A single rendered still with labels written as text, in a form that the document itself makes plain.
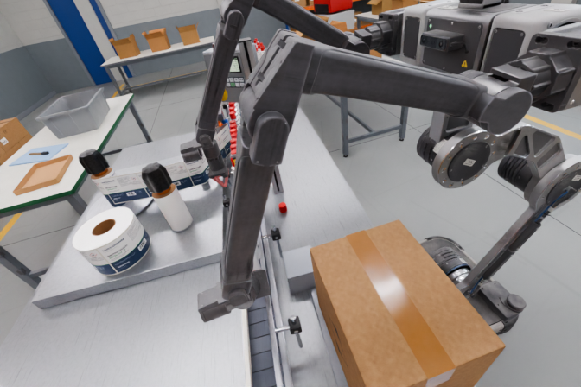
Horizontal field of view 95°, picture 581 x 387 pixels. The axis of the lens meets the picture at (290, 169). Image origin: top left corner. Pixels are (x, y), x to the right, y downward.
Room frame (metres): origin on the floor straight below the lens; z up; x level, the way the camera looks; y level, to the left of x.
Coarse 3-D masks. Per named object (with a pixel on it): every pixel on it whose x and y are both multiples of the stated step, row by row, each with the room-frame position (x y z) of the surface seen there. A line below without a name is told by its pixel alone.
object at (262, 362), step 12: (264, 252) 0.61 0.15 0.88; (264, 300) 0.43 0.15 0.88; (252, 312) 0.40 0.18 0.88; (264, 312) 0.40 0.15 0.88; (252, 324) 0.37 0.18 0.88; (264, 324) 0.36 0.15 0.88; (252, 336) 0.34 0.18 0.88; (264, 336) 0.33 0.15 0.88; (276, 336) 0.33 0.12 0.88; (252, 348) 0.31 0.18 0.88; (264, 348) 0.30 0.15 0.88; (252, 360) 0.28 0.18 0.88; (264, 360) 0.28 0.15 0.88; (252, 372) 0.26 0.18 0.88; (264, 372) 0.25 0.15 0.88; (252, 384) 0.23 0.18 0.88; (264, 384) 0.23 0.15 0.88; (276, 384) 0.22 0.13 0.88
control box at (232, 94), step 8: (208, 56) 1.03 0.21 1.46; (240, 56) 0.96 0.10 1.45; (256, 56) 1.04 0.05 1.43; (208, 64) 1.03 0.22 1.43; (240, 64) 0.97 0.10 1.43; (256, 64) 1.03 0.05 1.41; (232, 88) 1.00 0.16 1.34; (240, 88) 0.98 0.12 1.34; (224, 96) 1.02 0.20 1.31; (232, 96) 1.00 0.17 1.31
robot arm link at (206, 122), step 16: (240, 16) 0.76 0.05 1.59; (224, 32) 0.76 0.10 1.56; (240, 32) 0.77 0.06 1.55; (224, 48) 0.79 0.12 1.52; (224, 64) 0.80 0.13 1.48; (208, 80) 0.80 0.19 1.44; (224, 80) 0.81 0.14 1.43; (208, 96) 0.80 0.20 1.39; (208, 112) 0.81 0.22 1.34; (208, 128) 0.81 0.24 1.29
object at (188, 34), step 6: (192, 24) 6.15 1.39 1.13; (180, 30) 6.14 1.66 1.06; (186, 30) 6.18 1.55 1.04; (192, 30) 6.22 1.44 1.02; (186, 36) 6.18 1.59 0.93; (192, 36) 6.21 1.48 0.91; (198, 36) 6.24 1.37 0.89; (186, 42) 6.18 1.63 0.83; (192, 42) 6.20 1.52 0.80; (198, 42) 6.23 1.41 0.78
